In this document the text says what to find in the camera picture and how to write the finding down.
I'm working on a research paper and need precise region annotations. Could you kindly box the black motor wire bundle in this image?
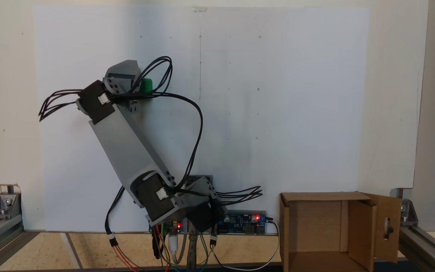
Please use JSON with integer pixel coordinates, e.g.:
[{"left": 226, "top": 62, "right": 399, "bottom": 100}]
[
  {"left": 38, "top": 89, "right": 84, "bottom": 122},
  {"left": 129, "top": 56, "right": 173, "bottom": 95},
  {"left": 212, "top": 185, "right": 264, "bottom": 207}
]

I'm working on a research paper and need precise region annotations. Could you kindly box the black circuit board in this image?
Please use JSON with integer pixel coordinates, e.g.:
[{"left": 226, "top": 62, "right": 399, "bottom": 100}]
[{"left": 149, "top": 218, "right": 186, "bottom": 234}]

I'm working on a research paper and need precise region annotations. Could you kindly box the green wire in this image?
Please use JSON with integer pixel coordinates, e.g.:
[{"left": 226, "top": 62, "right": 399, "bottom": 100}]
[{"left": 163, "top": 227, "right": 209, "bottom": 272}]

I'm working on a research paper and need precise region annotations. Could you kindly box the blue circuit board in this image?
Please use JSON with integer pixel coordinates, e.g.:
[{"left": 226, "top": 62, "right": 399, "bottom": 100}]
[{"left": 217, "top": 211, "right": 267, "bottom": 235}]

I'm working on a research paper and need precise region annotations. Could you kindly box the metal table clamp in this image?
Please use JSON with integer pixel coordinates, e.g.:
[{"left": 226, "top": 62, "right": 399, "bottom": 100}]
[{"left": 187, "top": 231, "right": 200, "bottom": 271}]

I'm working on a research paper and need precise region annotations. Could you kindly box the long black motor wire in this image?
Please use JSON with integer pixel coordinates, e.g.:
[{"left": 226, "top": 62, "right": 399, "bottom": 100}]
[{"left": 142, "top": 93, "right": 204, "bottom": 189}]

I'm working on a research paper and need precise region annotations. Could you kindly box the metal corner bracket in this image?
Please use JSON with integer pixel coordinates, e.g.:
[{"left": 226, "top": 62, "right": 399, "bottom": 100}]
[
  {"left": 0, "top": 184, "right": 22, "bottom": 219},
  {"left": 390, "top": 188, "right": 419, "bottom": 226}
]

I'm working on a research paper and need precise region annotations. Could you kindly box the brown cardboard box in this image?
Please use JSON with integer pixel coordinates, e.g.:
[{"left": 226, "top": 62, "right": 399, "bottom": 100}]
[{"left": 279, "top": 191, "right": 403, "bottom": 272}]

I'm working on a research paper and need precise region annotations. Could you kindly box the thick black cable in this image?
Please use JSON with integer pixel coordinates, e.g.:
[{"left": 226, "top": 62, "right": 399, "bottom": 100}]
[{"left": 105, "top": 186, "right": 140, "bottom": 272}]

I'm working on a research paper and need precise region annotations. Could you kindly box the white paper sheet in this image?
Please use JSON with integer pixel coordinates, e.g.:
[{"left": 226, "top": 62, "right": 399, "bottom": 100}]
[{"left": 32, "top": 6, "right": 420, "bottom": 232}]

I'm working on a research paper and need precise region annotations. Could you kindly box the white usb cable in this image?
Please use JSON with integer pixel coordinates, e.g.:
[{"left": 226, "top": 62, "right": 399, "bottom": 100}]
[{"left": 168, "top": 233, "right": 186, "bottom": 265}]

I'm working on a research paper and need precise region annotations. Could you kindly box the thin white power cable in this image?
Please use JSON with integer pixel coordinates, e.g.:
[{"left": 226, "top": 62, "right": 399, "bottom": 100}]
[{"left": 212, "top": 216, "right": 281, "bottom": 272}]

